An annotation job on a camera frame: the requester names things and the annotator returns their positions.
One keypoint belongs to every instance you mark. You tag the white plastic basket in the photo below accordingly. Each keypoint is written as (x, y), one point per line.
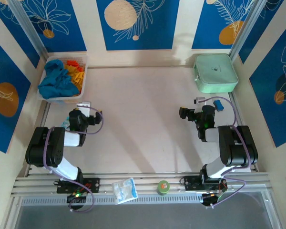
(83, 59)

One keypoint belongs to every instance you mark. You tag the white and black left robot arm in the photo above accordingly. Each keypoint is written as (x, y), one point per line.
(45, 148)

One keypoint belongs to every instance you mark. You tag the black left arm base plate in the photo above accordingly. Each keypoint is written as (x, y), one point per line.
(93, 184)

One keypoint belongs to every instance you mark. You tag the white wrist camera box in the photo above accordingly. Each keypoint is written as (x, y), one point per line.
(200, 100)
(84, 109)

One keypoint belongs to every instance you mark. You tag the small blue eraser block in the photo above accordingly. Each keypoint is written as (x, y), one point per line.
(218, 105)

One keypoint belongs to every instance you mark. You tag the aluminium corner post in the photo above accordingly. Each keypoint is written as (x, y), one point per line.
(248, 28)
(28, 26)

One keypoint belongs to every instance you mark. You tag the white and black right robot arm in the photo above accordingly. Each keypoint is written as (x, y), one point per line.
(238, 148)

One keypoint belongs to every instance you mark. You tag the black left controller board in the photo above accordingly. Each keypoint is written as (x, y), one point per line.
(76, 198)

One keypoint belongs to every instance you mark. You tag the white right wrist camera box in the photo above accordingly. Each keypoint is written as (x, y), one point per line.
(200, 100)

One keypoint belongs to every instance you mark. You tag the blue t-shirt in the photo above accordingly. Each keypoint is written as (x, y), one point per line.
(54, 81)

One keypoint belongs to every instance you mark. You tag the clear plastic bag blue print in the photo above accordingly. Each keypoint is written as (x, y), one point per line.
(124, 190)

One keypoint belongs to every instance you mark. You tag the black right controller board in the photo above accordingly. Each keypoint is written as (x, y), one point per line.
(211, 199)

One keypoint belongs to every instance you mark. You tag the black controller board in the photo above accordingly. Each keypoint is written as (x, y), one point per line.
(211, 199)
(76, 198)

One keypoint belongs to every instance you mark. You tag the light blue wipes packet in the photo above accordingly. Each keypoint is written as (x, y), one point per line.
(65, 123)

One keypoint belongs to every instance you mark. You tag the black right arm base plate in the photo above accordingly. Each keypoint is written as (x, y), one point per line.
(191, 183)

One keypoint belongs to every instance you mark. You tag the mint green zip case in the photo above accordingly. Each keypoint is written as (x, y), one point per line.
(215, 74)

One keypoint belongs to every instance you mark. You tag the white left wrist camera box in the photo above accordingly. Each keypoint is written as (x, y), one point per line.
(84, 109)

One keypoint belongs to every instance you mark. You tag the aluminium rail frame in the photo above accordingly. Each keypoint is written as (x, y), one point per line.
(145, 181)

